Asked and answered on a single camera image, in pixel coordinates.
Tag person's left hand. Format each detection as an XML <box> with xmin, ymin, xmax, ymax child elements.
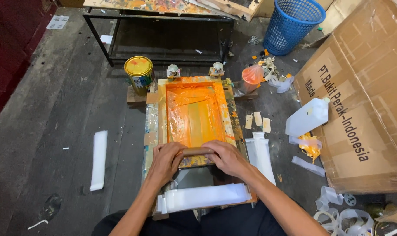
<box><xmin>146</xmin><ymin>142</ymin><xmax>188</xmax><ymax>189</ymax></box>

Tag person's right hand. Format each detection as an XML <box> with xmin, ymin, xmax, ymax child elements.
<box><xmin>201</xmin><ymin>140</ymin><xmax>253</xmax><ymax>180</ymax></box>

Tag wooden squeegee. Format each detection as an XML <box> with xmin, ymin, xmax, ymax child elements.
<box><xmin>176</xmin><ymin>147</ymin><xmax>216</xmax><ymax>157</ymax></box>

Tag pile of white plastic bags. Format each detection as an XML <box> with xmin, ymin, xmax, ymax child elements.
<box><xmin>245</xmin><ymin>132</ymin><xmax>276</xmax><ymax>186</ymax></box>

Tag stack of white plastic bags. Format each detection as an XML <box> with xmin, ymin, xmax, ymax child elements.
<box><xmin>156</xmin><ymin>183</ymin><xmax>252</xmax><ymax>214</ymax></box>

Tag long white plastic bag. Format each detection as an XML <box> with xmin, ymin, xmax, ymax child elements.
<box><xmin>90</xmin><ymin>130</ymin><xmax>108</xmax><ymax>191</ymax></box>

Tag metal hinge clamp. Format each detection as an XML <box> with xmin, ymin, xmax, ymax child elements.
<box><xmin>209</xmin><ymin>62</ymin><xmax>225</xmax><ymax>77</ymax></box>
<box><xmin>166</xmin><ymin>64</ymin><xmax>181</xmax><ymax>80</ymax></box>

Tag person's black trousers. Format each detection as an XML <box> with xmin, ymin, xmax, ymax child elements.
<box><xmin>91</xmin><ymin>200</ymin><xmax>320</xmax><ymax>236</ymax></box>

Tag yellow lid paint can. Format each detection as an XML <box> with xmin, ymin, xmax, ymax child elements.
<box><xmin>124</xmin><ymin>56</ymin><xmax>155</xmax><ymax>97</ymax></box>

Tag orange plastic bag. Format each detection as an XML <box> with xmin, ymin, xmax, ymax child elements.
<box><xmin>241</xmin><ymin>64</ymin><xmax>264</xmax><ymax>94</ymax></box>

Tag crumpled white plastic bag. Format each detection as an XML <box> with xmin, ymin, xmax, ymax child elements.
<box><xmin>268</xmin><ymin>76</ymin><xmax>295</xmax><ymax>94</ymax></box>

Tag orange stained plastic scrap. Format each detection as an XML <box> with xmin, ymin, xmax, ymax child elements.
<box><xmin>288</xmin><ymin>132</ymin><xmax>323</xmax><ymax>163</ymax></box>

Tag white plastic strip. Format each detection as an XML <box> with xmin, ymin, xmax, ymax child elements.
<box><xmin>291</xmin><ymin>156</ymin><xmax>326</xmax><ymax>177</ymax></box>

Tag white plastic jerrycan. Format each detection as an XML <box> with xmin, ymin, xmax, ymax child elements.
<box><xmin>285</xmin><ymin>97</ymin><xmax>331</xmax><ymax>137</ymax></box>

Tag heap of orange stained scraps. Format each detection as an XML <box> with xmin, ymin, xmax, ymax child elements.
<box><xmin>251</xmin><ymin>49</ymin><xmax>294</xmax><ymax>82</ymax></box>

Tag blue plastic waste basket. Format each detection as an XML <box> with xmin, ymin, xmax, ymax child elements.
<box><xmin>263</xmin><ymin>0</ymin><xmax>326</xmax><ymax>56</ymax></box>

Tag heap of crumpled plastic strips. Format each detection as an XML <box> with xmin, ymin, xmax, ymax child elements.
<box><xmin>313</xmin><ymin>186</ymin><xmax>375</xmax><ymax>236</ymax></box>

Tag large brown cardboard box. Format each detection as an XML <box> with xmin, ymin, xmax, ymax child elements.
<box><xmin>293</xmin><ymin>0</ymin><xmax>397</xmax><ymax>194</ymax></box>

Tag white paper sheet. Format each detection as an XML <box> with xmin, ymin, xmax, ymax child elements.
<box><xmin>46</xmin><ymin>15</ymin><xmax>70</xmax><ymax>30</ymax></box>

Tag orange ink screen printing frame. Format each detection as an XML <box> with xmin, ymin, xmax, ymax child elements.
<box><xmin>156</xmin><ymin>76</ymin><xmax>243</xmax><ymax>169</ymax></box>

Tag black metal frame table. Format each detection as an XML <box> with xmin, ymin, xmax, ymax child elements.
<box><xmin>83</xmin><ymin>0</ymin><xmax>264</xmax><ymax>67</ymax></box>

